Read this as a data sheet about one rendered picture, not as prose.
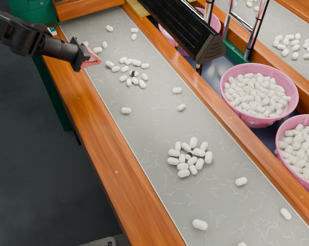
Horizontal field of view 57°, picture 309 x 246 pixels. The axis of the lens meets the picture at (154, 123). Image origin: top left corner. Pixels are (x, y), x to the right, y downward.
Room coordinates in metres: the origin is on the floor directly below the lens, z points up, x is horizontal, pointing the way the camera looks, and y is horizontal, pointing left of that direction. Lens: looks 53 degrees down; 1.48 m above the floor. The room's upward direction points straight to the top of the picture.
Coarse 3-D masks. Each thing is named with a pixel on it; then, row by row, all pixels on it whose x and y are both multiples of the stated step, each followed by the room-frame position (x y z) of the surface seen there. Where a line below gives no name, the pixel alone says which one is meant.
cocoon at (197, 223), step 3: (195, 219) 0.24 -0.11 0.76; (195, 222) 0.23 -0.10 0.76; (198, 222) 0.23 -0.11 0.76; (201, 222) 0.23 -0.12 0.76; (204, 222) 0.23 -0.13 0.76; (195, 225) 0.22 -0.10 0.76; (198, 225) 0.22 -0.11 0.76; (201, 225) 0.22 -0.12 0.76; (204, 225) 0.22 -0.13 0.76; (207, 225) 0.23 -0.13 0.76; (198, 228) 0.22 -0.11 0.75; (201, 228) 0.22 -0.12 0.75; (204, 228) 0.22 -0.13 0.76
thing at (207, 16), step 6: (186, 0) 0.90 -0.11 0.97; (210, 0) 0.79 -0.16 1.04; (192, 6) 0.87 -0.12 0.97; (210, 6) 0.79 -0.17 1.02; (198, 12) 0.83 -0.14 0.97; (204, 12) 0.80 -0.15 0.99; (210, 12) 0.79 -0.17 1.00; (204, 18) 0.79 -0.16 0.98; (210, 18) 0.78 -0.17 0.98; (198, 66) 0.79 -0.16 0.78; (198, 72) 0.79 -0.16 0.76
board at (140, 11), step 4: (128, 0) 1.24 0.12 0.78; (132, 0) 1.24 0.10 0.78; (136, 0) 1.24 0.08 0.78; (188, 0) 1.24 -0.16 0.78; (192, 0) 1.25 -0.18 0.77; (128, 4) 1.23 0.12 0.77; (132, 4) 1.21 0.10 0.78; (136, 4) 1.21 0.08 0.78; (140, 4) 1.21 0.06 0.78; (132, 8) 1.19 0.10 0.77; (136, 8) 1.18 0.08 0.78; (140, 8) 1.18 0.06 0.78; (144, 8) 1.18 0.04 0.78; (136, 12) 1.15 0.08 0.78; (140, 12) 1.15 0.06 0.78; (144, 12) 1.15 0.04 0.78; (140, 16) 1.12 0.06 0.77; (144, 16) 1.13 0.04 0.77
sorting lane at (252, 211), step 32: (64, 32) 1.05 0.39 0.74; (96, 32) 1.05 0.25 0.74; (128, 32) 1.05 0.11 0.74; (128, 64) 0.85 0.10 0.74; (160, 64) 0.85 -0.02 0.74; (128, 96) 0.68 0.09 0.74; (160, 96) 0.68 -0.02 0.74; (192, 96) 0.68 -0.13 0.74; (128, 128) 0.54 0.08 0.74; (160, 128) 0.54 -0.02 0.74; (192, 128) 0.54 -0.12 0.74; (224, 128) 0.54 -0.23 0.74; (160, 160) 0.42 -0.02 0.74; (224, 160) 0.42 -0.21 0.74; (160, 192) 0.32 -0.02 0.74; (192, 192) 0.32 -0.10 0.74; (224, 192) 0.32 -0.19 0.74; (256, 192) 0.32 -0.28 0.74; (192, 224) 0.23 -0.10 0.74; (224, 224) 0.23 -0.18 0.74; (256, 224) 0.23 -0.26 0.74; (288, 224) 0.23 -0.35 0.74
